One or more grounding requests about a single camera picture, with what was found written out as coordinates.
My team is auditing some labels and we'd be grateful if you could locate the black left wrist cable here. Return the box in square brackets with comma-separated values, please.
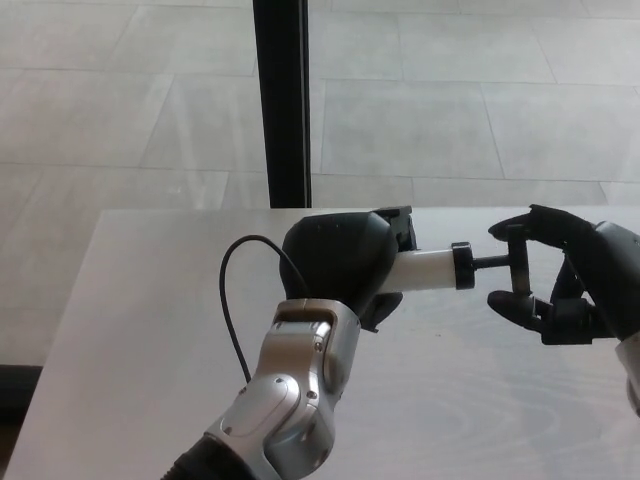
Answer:
[219, 234, 312, 383]

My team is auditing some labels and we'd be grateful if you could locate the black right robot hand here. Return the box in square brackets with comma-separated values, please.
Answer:
[487, 203, 640, 347]

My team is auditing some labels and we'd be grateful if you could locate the white Franklin air pump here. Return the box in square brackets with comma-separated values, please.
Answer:
[389, 225, 534, 297]

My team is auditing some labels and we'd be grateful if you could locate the black window frame post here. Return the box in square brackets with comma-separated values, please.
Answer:
[252, 0, 314, 209]

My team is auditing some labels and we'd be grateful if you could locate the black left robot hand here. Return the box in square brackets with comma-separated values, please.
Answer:
[281, 205, 419, 334]

